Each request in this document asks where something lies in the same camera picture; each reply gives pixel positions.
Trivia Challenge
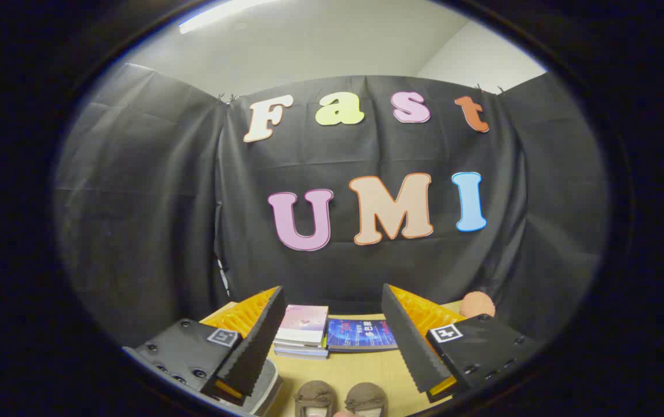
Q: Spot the pink cover book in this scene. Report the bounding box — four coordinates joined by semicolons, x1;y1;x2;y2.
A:
276;304;330;346

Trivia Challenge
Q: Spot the orange plush toy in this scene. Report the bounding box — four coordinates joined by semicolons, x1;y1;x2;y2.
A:
460;291;496;319

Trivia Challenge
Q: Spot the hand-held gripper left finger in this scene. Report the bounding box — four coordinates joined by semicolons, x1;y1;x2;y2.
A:
122;285;287;406

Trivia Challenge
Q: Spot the dark blue cover book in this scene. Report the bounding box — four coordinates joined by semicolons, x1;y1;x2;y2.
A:
327;317;398;353

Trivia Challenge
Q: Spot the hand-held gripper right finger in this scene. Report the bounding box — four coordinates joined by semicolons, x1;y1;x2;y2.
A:
381;283;541;404

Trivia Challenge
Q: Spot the beige fabric storage box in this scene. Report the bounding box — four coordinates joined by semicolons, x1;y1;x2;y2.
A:
216;358;284;417

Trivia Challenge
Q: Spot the light blue book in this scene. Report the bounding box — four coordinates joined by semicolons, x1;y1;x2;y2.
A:
274;347;330;360

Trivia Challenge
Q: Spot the white book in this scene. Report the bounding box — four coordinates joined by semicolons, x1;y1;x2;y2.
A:
274;341;328;353

